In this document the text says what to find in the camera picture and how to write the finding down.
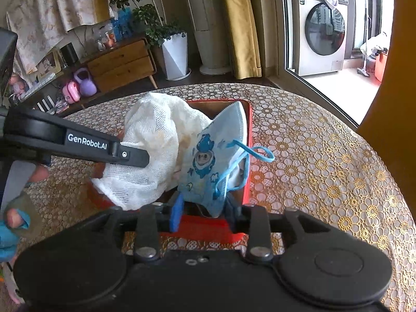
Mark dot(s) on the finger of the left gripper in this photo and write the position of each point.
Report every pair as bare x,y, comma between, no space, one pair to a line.
35,136

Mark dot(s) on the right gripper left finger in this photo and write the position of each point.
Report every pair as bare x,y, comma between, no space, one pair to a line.
152,220

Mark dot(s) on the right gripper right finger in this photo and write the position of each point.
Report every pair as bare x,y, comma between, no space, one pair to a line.
254,222

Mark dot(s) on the red metal tin box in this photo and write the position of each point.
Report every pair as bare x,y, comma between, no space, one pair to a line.
193,225

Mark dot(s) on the blue cartoon face mask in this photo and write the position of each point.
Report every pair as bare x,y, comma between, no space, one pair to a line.
218,162

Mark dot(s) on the white mesh laundry bag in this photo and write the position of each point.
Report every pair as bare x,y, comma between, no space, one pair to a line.
164,126

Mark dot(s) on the hand with blue glove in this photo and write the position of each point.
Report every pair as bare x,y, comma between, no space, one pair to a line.
13,219

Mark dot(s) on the floral hanging cloth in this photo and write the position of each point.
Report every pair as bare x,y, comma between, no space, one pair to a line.
42,24

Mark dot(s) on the pink toy bag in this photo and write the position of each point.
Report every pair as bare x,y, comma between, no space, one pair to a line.
71,92

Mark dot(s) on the purple kettlebell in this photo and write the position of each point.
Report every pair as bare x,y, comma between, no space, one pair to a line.
86,85

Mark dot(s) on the wooden drawer cabinet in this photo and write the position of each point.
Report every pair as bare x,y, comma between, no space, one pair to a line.
128,62

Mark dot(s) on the white planter with plant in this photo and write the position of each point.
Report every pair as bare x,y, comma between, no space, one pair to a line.
168,40

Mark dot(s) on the yellow curtain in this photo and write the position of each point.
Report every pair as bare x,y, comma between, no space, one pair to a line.
242,30

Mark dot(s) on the tan leather chair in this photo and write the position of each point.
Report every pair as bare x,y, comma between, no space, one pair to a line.
389,126

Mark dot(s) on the white washing machine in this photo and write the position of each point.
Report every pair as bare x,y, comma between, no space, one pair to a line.
319,36

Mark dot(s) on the white floor fan column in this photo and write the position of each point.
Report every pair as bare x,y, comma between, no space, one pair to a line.
210,35

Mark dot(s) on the red bucket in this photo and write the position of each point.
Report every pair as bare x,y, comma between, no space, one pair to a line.
380,65

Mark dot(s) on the picture frame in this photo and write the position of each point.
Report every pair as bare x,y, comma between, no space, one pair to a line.
49,64

